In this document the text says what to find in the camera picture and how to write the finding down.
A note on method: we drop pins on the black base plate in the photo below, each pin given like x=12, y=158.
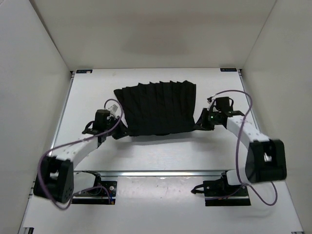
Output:
x=102, y=192
x=219, y=193

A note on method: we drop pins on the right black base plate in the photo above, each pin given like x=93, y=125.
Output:
x=219, y=193

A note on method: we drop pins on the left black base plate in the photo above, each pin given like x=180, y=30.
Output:
x=102, y=192

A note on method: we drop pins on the aluminium table frame rail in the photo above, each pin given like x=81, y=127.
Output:
x=194, y=153

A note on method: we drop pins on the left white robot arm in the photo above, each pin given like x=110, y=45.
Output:
x=56, y=180

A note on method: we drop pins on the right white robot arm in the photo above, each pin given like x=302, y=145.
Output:
x=265, y=160

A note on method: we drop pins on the black pleated skirt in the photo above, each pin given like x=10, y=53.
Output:
x=158, y=108

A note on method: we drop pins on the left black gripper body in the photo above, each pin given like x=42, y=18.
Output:
x=113, y=121

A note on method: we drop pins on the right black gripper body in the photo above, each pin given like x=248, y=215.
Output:
x=214, y=120

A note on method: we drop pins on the left blue corner label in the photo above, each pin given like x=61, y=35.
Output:
x=84, y=71

